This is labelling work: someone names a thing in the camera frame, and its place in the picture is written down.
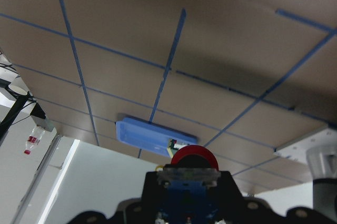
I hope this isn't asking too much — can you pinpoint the red emergency stop button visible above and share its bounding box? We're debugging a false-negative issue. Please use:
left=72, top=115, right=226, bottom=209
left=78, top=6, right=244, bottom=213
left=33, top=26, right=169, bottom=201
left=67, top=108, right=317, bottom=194
left=154, top=145, right=221, bottom=223

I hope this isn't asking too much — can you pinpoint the green yellow terminal block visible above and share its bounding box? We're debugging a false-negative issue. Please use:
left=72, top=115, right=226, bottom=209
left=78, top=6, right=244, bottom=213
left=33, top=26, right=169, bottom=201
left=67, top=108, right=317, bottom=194
left=167, top=139, right=178, bottom=158

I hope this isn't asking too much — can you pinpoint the white circuit breaker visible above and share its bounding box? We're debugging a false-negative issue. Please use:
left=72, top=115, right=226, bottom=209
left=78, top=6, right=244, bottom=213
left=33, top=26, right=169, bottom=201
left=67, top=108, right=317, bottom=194
left=173, top=141, right=189, bottom=150

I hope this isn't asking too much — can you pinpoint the black camera stand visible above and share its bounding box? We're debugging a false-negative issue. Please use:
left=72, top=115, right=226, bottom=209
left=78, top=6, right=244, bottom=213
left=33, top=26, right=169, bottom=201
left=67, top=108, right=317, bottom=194
left=1, top=91, right=31, bottom=143

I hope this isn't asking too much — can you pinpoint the clear plastic bottle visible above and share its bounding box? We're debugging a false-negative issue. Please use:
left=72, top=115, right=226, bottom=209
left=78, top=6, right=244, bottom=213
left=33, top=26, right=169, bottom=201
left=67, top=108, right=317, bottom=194
left=24, top=126, right=45, bottom=155

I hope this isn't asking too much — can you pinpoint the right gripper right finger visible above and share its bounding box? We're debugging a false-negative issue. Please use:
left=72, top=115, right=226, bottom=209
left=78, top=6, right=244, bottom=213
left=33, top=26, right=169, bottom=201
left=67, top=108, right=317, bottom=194
left=209, top=171, right=244, bottom=208

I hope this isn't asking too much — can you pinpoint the blue plastic tray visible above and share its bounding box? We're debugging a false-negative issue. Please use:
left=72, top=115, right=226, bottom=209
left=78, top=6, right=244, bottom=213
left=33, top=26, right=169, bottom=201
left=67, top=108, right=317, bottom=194
left=115, top=117, right=197, bottom=157

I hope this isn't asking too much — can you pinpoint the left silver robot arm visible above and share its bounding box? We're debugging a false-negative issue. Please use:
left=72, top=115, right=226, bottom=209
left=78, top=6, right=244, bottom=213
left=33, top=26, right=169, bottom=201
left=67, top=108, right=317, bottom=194
left=306, top=145, right=336, bottom=220

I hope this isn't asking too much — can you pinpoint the white paper cup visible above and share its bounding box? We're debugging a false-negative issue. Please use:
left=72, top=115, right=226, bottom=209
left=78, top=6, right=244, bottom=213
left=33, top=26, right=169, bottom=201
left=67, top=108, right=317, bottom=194
left=8, top=84, right=28, bottom=96

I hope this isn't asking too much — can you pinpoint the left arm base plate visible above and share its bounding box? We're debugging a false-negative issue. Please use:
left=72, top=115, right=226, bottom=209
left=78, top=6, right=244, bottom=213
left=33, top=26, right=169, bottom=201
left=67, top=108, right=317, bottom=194
left=274, top=126, right=336, bottom=164

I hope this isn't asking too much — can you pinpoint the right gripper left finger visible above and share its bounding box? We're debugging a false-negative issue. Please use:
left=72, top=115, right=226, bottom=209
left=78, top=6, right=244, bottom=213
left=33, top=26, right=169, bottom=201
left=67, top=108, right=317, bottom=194
left=141, top=171, right=164, bottom=208

